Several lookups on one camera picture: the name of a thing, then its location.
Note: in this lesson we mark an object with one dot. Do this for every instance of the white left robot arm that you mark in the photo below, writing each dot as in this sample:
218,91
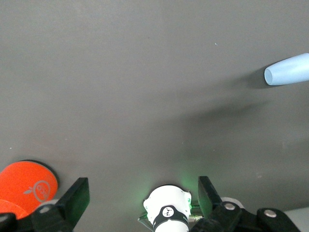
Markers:
166,200

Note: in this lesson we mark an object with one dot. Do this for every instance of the orange cylindrical can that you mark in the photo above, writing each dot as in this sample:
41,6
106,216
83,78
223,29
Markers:
21,186

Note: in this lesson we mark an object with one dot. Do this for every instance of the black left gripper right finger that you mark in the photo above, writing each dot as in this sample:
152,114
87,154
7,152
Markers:
212,205

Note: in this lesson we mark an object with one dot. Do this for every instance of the light blue plastic cup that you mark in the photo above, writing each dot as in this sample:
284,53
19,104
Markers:
287,70

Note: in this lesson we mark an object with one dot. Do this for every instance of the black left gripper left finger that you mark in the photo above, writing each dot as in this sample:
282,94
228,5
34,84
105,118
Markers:
72,200

